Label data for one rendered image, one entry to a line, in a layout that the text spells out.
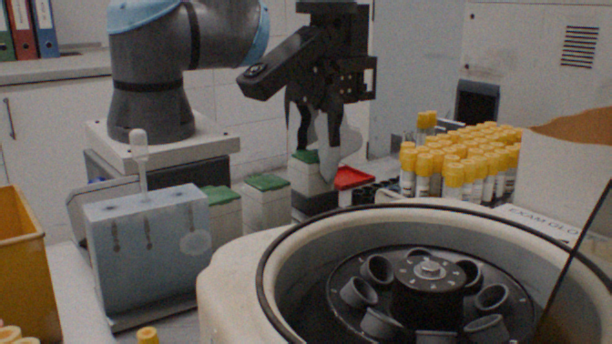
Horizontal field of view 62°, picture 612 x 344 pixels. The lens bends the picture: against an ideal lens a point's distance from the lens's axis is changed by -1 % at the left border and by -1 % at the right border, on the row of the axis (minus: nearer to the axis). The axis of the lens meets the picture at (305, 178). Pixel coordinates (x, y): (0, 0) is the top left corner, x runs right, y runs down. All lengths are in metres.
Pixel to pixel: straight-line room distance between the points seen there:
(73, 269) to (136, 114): 0.36
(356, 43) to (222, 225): 0.26
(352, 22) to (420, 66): 2.04
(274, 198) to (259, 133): 2.74
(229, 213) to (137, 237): 0.13
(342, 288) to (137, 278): 0.22
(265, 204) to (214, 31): 0.39
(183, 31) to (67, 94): 1.35
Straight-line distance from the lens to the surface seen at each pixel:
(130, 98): 0.88
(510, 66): 0.88
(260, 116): 3.29
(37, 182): 2.23
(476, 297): 0.33
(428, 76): 2.62
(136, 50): 0.85
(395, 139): 0.81
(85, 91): 2.18
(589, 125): 0.67
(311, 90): 0.60
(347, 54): 0.62
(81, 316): 0.51
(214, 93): 3.10
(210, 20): 0.88
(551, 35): 0.85
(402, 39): 2.72
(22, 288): 0.45
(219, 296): 0.29
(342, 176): 0.79
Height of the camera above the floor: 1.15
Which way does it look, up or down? 20 degrees down
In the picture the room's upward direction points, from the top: straight up
